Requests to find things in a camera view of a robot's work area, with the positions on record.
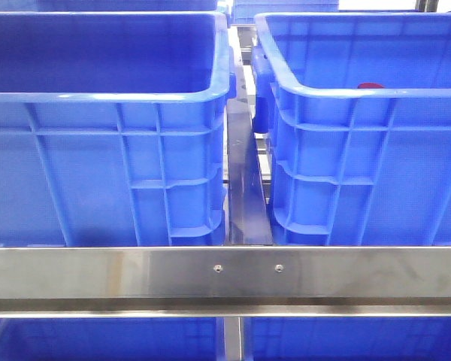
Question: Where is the steel shelf lower post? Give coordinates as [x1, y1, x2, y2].
[223, 317, 245, 361]

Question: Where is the steel shelf front rail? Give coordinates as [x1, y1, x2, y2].
[0, 246, 451, 318]

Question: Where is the blue crate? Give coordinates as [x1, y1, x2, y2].
[0, 12, 235, 247]
[0, 0, 232, 14]
[252, 12, 451, 246]
[0, 318, 225, 360]
[232, 0, 339, 25]
[246, 317, 451, 360]

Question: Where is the blue crate far right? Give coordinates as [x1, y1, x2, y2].
[232, 0, 339, 25]

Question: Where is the blue crate far left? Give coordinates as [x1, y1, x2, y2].
[0, 0, 232, 14]

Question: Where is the blue crate lower left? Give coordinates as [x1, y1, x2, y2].
[0, 318, 225, 360]

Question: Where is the blue crate upper left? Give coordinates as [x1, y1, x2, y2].
[0, 12, 235, 247]

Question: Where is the blue crate upper right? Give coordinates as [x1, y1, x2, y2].
[252, 12, 451, 246]

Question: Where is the red push button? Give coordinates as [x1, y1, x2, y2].
[357, 82, 385, 89]

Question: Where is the blue crate lower right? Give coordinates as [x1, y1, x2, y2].
[246, 317, 451, 360]

